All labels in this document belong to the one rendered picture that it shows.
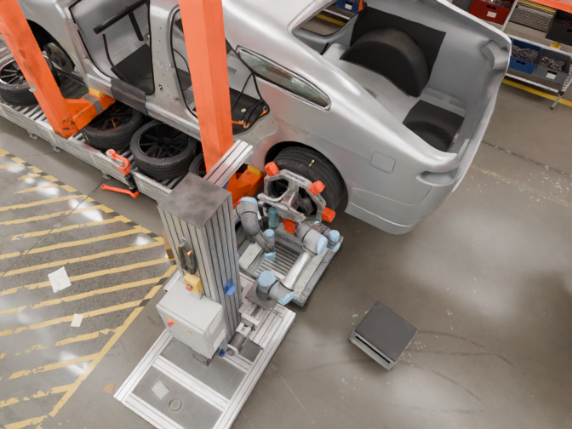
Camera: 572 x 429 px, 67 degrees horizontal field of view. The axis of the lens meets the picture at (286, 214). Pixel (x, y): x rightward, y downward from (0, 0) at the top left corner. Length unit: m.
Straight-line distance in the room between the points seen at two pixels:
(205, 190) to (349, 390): 2.30
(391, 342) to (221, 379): 1.36
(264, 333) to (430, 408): 1.56
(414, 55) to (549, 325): 2.76
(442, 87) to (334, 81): 1.89
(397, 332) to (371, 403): 0.61
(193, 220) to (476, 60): 3.23
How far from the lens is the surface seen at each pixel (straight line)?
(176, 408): 3.57
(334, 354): 3.87
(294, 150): 3.47
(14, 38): 4.18
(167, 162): 4.34
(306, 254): 2.84
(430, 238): 4.63
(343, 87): 3.02
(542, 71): 6.55
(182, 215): 2.02
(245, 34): 3.28
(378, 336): 3.63
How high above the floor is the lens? 3.66
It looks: 55 degrees down
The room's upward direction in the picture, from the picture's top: 4 degrees clockwise
